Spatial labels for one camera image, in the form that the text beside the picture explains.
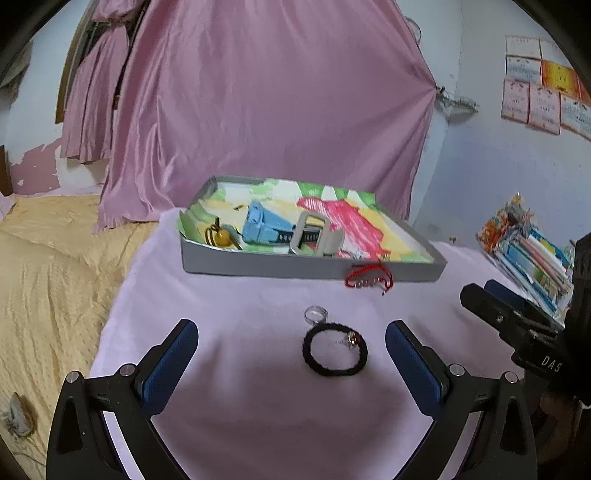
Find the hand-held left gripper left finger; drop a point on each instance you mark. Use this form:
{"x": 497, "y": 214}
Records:
{"x": 171, "y": 364}

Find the yellow bed blanket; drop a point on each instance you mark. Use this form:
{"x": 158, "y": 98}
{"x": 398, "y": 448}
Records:
{"x": 55, "y": 277}

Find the grey tray box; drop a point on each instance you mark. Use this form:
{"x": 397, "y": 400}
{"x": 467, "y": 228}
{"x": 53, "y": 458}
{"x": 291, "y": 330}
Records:
{"x": 277, "y": 267}

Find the pink tablecloth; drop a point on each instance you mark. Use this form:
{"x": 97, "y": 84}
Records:
{"x": 258, "y": 415}

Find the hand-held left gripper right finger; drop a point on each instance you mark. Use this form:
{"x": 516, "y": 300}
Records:
{"x": 411, "y": 369}

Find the group of wall certificates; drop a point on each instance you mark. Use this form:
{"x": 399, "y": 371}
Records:
{"x": 542, "y": 106}

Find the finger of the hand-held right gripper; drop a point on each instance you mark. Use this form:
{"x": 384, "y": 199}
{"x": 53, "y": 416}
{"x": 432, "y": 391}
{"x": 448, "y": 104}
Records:
{"x": 489, "y": 307}
{"x": 501, "y": 288}

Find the large pink curtain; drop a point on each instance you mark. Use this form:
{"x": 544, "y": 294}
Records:
{"x": 277, "y": 92}

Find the beige hair claw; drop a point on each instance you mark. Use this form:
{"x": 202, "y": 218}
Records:
{"x": 330, "y": 240}

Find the pink tied window curtain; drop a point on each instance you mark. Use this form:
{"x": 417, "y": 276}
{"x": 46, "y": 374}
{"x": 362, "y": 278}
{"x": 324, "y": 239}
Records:
{"x": 92, "y": 92}

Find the round wall clock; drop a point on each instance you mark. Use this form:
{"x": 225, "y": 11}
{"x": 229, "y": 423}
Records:
{"x": 414, "y": 28}

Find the brown window frame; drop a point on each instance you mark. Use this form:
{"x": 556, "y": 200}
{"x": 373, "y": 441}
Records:
{"x": 64, "y": 92}

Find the stack of books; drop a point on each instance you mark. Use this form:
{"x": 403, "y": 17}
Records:
{"x": 531, "y": 258}

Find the grey crumpled cloth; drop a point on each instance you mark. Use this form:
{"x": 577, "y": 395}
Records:
{"x": 17, "y": 415}

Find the person's right hand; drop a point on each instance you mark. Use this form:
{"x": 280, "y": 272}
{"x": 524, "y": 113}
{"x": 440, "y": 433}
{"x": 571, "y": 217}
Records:
{"x": 556, "y": 415}

